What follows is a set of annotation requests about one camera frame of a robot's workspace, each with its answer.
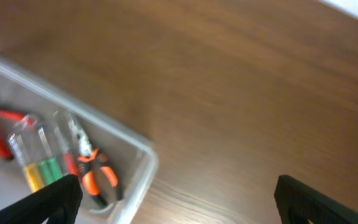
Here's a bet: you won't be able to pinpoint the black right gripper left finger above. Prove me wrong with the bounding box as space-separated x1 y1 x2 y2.
0 174 83 224

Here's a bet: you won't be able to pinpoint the clear plastic container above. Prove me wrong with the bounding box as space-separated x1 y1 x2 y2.
0 58 158 223

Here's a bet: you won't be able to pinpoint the orange black long-nose pliers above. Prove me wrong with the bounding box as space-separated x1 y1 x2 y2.
68 118 123 208

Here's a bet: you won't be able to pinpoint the clear screwdriver set case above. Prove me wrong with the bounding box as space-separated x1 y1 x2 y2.
7 114 79 193

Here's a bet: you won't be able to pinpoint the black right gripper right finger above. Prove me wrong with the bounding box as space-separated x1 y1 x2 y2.
274 175 358 224

